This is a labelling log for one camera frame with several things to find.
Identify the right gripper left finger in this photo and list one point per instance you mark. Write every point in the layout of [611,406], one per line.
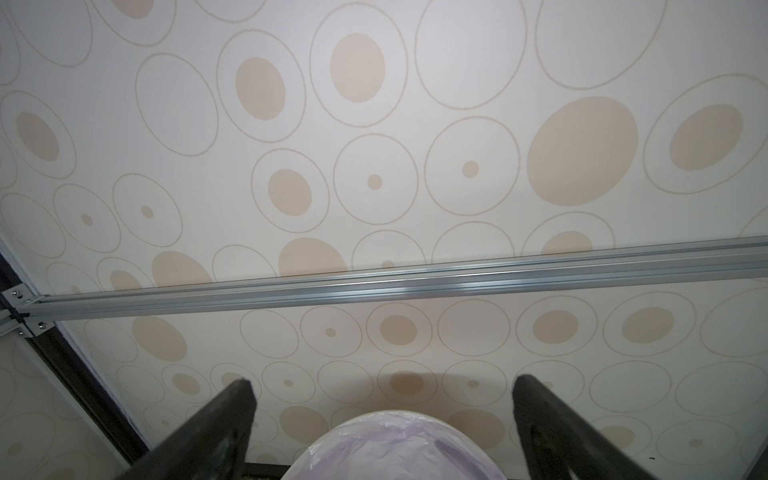
[212,444]

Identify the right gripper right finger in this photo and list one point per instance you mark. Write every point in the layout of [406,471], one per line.
[558,443]

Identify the pink bin liner bag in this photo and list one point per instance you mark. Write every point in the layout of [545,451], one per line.
[394,444]

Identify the black frame post left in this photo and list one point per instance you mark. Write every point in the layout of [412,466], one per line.
[70,370]

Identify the back aluminium rail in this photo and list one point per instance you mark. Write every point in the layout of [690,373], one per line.
[30,315]

